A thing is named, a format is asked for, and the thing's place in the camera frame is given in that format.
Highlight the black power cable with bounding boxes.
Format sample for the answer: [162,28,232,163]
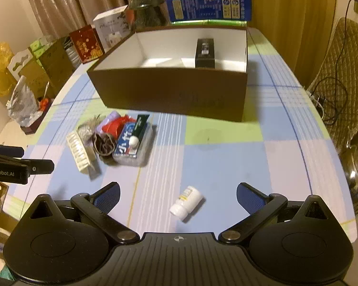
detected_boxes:
[311,0,358,117]

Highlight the white humidifier box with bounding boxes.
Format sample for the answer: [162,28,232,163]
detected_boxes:
[92,5,137,51]

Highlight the white interdental brush pack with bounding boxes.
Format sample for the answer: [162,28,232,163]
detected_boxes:
[66,131,97,174]

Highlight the red packet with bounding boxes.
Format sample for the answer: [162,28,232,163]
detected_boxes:
[101,116,137,139]

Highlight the gold bag with white handle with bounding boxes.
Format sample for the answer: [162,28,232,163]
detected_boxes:
[7,48,53,102]

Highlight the white pill bottle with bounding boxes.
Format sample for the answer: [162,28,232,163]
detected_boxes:
[169,185,204,219]

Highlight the green lip gel tube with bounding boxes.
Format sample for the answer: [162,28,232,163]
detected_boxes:
[129,114,150,147]

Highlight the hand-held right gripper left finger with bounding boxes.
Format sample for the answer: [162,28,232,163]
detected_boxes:
[26,181,141,245]

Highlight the beige pleated curtain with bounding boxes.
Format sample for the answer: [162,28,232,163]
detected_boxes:
[19,0,174,40]

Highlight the quilted cushion chair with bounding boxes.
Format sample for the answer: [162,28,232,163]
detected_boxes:
[307,16,358,150]

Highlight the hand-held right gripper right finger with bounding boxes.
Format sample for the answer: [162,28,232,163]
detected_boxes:
[218,182,332,244]

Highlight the dark brown hair tie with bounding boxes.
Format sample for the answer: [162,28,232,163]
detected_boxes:
[92,133,116,157]

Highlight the red gift box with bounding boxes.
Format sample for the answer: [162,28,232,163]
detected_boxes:
[69,27,105,64]

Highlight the green tissue box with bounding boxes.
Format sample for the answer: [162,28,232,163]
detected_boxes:
[30,37,53,52]

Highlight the purple packet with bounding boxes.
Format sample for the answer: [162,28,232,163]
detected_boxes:
[96,111,121,134]

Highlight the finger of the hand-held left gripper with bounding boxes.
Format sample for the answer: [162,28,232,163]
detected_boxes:
[0,143,25,158]
[27,159,55,174]

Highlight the brown cardboard box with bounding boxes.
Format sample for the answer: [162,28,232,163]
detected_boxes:
[86,25,249,123]

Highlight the olive brown gift bag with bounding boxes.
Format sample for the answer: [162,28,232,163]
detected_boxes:
[33,39,76,96]

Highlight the cotton swab bag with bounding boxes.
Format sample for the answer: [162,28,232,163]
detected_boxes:
[77,114,104,143]

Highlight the green tissue pack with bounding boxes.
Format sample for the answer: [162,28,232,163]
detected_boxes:
[208,19,248,28]
[171,20,209,27]

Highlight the stacked black wrapped bowls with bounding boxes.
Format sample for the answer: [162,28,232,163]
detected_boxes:
[126,0,168,31]

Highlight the blue label dental floss box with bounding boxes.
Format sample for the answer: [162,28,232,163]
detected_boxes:
[112,121,153,168]

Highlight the blue printed carton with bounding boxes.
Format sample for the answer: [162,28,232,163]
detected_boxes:
[166,0,253,23]

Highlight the tall black product box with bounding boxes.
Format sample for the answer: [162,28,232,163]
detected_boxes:
[195,38,217,70]

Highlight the white plastic bag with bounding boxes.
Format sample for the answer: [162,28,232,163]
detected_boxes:
[6,76,40,126]

